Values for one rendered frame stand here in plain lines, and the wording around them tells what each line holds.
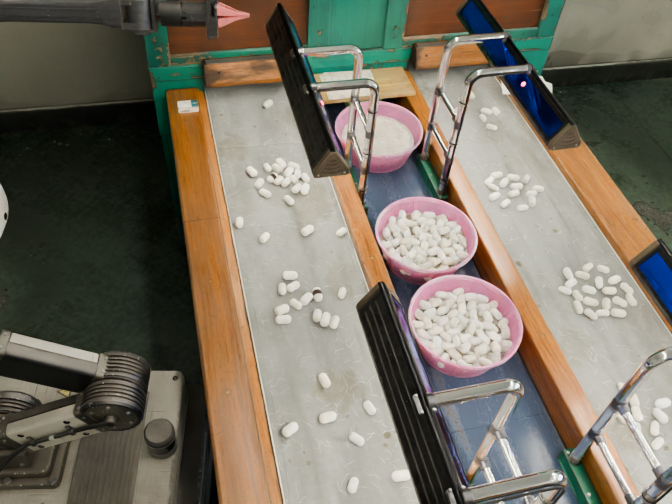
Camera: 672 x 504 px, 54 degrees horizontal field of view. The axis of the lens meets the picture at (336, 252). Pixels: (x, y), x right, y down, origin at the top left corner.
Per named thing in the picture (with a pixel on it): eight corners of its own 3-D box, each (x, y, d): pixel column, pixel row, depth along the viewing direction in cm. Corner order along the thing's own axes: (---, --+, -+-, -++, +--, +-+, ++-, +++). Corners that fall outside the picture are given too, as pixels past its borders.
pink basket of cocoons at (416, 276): (414, 311, 166) (420, 287, 159) (352, 244, 179) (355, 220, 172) (490, 268, 177) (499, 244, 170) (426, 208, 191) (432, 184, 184)
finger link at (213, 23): (250, 33, 161) (211, 32, 160) (249, 2, 157) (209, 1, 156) (249, 39, 155) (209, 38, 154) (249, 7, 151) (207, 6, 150)
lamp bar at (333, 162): (313, 179, 142) (314, 153, 136) (264, 28, 181) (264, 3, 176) (349, 175, 143) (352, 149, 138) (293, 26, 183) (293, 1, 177)
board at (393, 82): (315, 105, 205) (315, 102, 204) (305, 77, 214) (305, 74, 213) (415, 95, 212) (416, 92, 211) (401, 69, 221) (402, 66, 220)
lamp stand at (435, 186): (436, 208, 191) (470, 76, 157) (415, 163, 203) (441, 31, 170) (497, 200, 195) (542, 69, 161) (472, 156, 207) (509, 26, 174)
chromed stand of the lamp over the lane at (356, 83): (301, 226, 183) (306, 90, 149) (287, 178, 195) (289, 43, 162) (367, 218, 186) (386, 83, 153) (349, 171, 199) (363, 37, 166)
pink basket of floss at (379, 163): (390, 193, 194) (394, 168, 187) (316, 156, 203) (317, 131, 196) (433, 146, 209) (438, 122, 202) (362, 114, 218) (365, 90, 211)
